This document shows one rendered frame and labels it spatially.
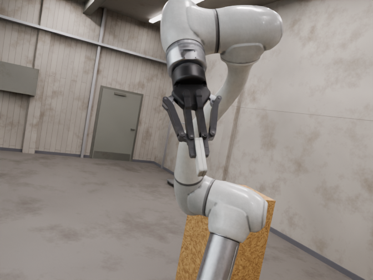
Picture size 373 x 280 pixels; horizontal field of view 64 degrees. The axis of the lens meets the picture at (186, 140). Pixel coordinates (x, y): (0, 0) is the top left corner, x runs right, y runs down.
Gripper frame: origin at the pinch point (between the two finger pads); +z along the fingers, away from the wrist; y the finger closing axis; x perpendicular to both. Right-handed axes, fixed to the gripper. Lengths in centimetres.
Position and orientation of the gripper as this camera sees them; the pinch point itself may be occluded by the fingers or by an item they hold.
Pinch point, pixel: (200, 156)
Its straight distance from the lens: 58.2
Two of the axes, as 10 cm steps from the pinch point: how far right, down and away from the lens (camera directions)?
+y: 9.9, -0.4, 1.6
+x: -1.2, 4.5, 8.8
